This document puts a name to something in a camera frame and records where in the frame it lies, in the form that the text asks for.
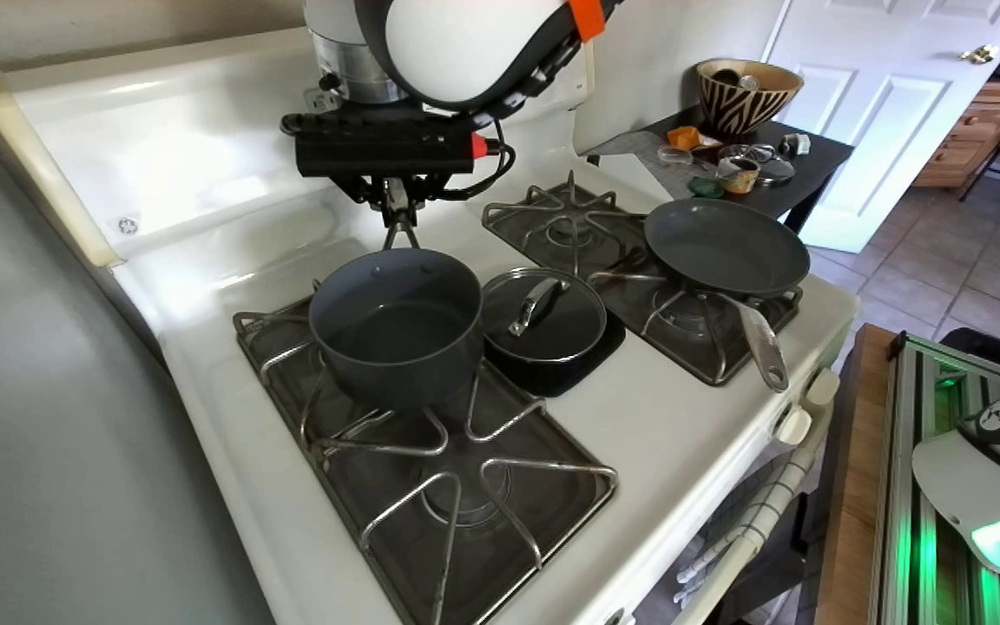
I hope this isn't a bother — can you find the wooden dresser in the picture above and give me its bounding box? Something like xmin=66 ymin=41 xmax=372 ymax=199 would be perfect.
xmin=918 ymin=80 xmax=1000 ymax=190

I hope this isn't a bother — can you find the black stove grate with pot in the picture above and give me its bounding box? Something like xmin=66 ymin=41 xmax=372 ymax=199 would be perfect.
xmin=232 ymin=301 xmax=617 ymax=625

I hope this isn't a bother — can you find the white gas stove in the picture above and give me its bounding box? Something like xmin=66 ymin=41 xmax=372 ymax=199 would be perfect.
xmin=0 ymin=29 xmax=853 ymax=625

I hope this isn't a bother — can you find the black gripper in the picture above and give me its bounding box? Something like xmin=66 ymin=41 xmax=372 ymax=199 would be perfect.
xmin=333 ymin=173 xmax=448 ymax=250

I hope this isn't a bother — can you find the white panel door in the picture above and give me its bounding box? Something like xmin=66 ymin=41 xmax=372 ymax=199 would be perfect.
xmin=767 ymin=0 xmax=1000 ymax=253

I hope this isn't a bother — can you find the dark grey saucepan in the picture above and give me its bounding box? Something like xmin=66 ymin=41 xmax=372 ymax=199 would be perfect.
xmin=308 ymin=250 xmax=483 ymax=408

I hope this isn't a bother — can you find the glass pot lid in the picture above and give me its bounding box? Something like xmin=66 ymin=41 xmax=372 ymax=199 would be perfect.
xmin=483 ymin=266 xmax=607 ymax=363

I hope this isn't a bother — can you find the grey frying pan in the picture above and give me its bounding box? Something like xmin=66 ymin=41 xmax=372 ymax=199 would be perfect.
xmin=642 ymin=201 xmax=810 ymax=392

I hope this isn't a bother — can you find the orange fruit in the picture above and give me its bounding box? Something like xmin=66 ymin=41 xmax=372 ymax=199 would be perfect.
xmin=668 ymin=125 xmax=700 ymax=151

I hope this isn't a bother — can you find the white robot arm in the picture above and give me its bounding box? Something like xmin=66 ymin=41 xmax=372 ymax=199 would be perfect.
xmin=280 ymin=0 xmax=623 ymax=240

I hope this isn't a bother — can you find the dark side table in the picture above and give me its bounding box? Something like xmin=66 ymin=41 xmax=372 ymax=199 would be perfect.
xmin=588 ymin=109 xmax=852 ymax=229

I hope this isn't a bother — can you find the patterned wooden bowl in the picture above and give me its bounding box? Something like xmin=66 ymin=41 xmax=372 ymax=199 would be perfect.
xmin=696 ymin=60 xmax=802 ymax=139

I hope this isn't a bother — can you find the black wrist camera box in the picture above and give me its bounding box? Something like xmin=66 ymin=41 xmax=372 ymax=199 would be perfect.
xmin=280 ymin=109 xmax=488 ymax=176

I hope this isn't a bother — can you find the wooden robot platform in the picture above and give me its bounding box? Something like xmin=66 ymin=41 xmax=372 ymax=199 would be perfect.
xmin=817 ymin=327 xmax=1000 ymax=625

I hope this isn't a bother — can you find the black stove grate with pan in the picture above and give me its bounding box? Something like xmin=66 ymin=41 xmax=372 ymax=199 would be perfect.
xmin=483 ymin=181 xmax=800 ymax=385

